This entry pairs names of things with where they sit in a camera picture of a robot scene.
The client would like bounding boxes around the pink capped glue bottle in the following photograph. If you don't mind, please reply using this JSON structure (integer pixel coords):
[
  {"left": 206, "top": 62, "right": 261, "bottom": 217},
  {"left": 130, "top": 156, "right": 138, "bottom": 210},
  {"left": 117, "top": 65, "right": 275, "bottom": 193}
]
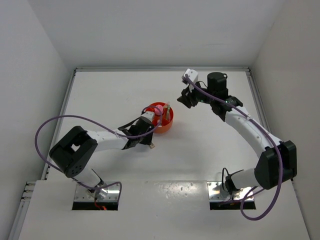
[{"left": 154, "top": 104, "right": 164, "bottom": 116}]

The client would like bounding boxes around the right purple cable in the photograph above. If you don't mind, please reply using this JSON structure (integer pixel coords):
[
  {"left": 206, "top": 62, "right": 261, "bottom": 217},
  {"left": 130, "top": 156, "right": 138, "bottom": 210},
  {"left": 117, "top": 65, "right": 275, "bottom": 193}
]
[{"left": 183, "top": 73, "right": 284, "bottom": 221}]

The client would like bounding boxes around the green glue stick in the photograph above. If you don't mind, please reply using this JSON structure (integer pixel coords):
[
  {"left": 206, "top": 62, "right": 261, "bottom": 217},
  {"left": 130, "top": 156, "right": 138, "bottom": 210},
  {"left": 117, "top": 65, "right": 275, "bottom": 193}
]
[{"left": 165, "top": 104, "right": 171, "bottom": 122}]

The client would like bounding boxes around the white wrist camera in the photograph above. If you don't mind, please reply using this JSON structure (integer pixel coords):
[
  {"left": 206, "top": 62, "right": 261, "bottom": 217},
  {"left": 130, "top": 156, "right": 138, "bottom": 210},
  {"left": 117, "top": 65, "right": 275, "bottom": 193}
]
[
  {"left": 141, "top": 111, "right": 155, "bottom": 123},
  {"left": 181, "top": 68, "right": 199, "bottom": 92}
]

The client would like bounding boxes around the purple cable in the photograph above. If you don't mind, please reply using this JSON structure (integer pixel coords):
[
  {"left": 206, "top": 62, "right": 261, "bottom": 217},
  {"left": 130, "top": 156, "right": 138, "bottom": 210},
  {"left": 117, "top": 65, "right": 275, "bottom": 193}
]
[
  {"left": 34, "top": 105, "right": 165, "bottom": 198},
  {"left": 183, "top": 73, "right": 284, "bottom": 221}
]

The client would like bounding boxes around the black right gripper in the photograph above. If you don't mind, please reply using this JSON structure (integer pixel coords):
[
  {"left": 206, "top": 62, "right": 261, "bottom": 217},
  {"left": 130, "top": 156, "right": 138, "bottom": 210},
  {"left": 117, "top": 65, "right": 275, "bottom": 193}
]
[{"left": 177, "top": 79, "right": 215, "bottom": 108}]

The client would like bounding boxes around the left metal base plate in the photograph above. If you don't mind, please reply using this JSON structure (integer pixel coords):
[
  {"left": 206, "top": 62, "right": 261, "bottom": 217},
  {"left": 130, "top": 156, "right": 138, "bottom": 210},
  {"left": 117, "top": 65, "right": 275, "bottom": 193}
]
[{"left": 74, "top": 182, "right": 122, "bottom": 203}]

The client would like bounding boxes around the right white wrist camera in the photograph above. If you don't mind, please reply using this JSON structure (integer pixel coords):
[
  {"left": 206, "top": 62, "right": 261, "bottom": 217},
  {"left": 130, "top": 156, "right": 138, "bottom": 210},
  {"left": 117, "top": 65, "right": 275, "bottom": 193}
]
[{"left": 181, "top": 68, "right": 199, "bottom": 92}]

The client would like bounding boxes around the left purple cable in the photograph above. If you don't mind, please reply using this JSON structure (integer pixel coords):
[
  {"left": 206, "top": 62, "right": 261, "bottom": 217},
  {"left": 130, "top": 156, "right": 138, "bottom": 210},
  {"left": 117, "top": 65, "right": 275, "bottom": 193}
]
[{"left": 34, "top": 105, "right": 165, "bottom": 198}]

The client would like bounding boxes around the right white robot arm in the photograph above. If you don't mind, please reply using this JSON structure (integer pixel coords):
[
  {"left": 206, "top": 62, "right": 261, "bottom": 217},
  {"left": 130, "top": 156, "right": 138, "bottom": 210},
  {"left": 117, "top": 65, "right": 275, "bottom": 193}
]
[{"left": 177, "top": 69, "right": 297, "bottom": 194}]

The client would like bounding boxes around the orange round divided container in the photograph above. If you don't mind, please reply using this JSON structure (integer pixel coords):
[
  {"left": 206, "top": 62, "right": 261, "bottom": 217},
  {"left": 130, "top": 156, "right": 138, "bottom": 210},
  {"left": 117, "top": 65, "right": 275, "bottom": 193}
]
[{"left": 146, "top": 102, "right": 174, "bottom": 134}]

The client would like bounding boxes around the metal base plate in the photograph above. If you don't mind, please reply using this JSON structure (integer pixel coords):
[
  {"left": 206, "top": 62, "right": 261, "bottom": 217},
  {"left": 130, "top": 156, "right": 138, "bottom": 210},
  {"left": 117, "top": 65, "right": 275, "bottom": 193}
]
[
  {"left": 207, "top": 181, "right": 252, "bottom": 203},
  {"left": 74, "top": 182, "right": 122, "bottom": 203}
]

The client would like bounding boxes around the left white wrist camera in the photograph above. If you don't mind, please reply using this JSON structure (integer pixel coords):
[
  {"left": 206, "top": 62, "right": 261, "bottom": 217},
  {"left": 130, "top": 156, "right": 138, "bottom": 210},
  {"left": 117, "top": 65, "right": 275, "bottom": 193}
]
[{"left": 141, "top": 111, "right": 155, "bottom": 123}]

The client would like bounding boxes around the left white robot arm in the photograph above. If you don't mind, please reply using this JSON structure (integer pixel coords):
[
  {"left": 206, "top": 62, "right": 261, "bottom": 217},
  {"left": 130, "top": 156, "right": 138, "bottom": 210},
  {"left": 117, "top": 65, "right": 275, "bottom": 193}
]
[{"left": 49, "top": 111, "right": 155, "bottom": 193}]

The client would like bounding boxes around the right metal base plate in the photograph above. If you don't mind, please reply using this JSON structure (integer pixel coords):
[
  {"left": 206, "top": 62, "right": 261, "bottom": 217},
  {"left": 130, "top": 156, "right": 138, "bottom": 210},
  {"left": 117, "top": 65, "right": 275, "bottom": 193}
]
[{"left": 207, "top": 181, "right": 252, "bottom": 203}]

